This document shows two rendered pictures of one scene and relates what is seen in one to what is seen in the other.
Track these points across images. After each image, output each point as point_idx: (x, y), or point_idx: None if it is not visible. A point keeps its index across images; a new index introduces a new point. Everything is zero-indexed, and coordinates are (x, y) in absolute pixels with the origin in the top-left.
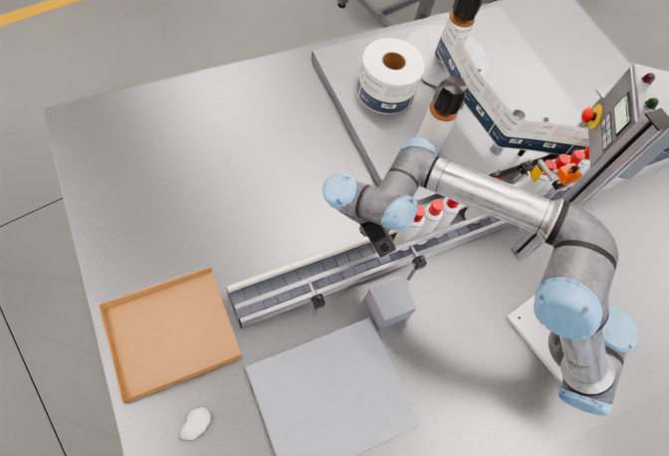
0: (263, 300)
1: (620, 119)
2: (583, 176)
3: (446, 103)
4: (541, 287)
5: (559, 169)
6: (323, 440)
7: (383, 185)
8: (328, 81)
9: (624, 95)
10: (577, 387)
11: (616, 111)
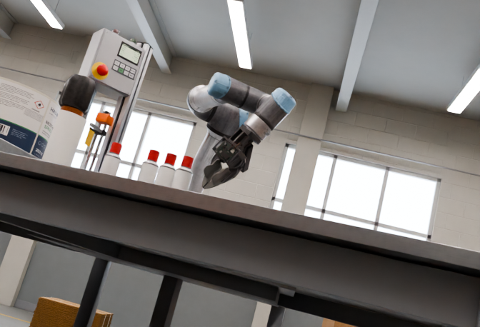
0: None
1: (133, 56)
2: (128, 104)
3: (93, 96)
4: (241, 113)
5: (108, 116)
6: None
7: (261, 92)
8: (25, 153)
9: (119, 44)
10: None
11: (123, 54)
